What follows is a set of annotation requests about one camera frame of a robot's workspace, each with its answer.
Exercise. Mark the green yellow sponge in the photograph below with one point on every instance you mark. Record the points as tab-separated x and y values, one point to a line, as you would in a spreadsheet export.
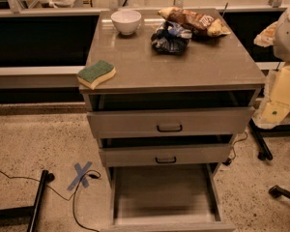
96	74

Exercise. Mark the white bowl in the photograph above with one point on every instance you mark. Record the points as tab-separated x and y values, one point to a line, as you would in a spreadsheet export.
126	22

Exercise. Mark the black stand leg right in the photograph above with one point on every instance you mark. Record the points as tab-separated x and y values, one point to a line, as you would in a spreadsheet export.
260	134

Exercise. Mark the grey drawer cabinet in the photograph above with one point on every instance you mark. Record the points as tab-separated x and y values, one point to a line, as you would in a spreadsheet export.
214	73

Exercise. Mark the middle grey drawer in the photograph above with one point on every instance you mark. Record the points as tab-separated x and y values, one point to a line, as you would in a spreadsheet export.
144	156

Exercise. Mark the black stand leg left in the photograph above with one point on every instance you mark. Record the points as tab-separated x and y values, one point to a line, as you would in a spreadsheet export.
28	215

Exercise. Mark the blue tape cross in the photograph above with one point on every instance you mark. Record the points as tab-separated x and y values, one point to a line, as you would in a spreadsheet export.
80	175

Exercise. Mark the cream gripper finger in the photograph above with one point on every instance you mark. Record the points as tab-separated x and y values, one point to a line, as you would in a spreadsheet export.
266	37
277	96

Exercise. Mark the brown yellow chip bag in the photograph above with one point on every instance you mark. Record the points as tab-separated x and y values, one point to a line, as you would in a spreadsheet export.
199	24

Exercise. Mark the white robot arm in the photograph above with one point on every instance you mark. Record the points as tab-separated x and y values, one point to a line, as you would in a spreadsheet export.
281	51

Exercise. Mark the blue crumpled chip bag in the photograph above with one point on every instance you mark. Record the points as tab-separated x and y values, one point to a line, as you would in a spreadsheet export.
171	38

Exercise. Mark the top grey drawer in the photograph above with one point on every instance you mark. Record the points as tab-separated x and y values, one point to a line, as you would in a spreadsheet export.
170	122

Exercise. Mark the bottom grey drawer open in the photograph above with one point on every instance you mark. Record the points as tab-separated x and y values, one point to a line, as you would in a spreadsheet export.
171	198

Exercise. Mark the black caster leg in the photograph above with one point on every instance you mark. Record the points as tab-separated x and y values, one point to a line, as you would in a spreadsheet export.
276	191

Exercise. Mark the black stand leg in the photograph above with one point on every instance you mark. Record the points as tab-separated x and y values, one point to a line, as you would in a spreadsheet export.
28	215
260	134

